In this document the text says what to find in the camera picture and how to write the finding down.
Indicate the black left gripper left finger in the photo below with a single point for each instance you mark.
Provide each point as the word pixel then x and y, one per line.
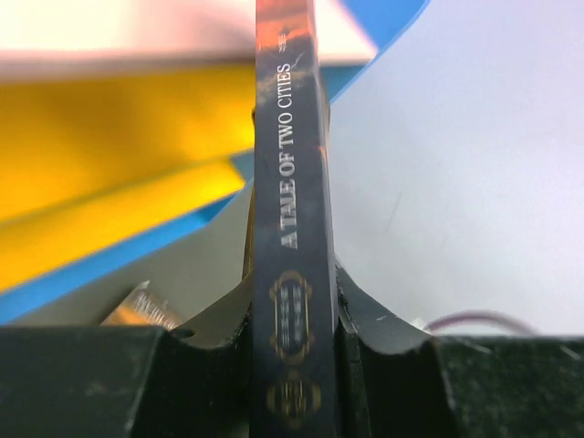
pixel 130 381

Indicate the black red-lettered glossy book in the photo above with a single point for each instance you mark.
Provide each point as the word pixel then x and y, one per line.
pixel 143 306

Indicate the colourful blue-framed bookshelf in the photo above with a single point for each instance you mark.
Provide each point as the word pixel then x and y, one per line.
pixel 125 125

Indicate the dark Tale of Two Cities book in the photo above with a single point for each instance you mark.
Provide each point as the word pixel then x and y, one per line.
pixel 294 314

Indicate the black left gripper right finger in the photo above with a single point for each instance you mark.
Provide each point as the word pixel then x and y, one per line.
pixel 398 381

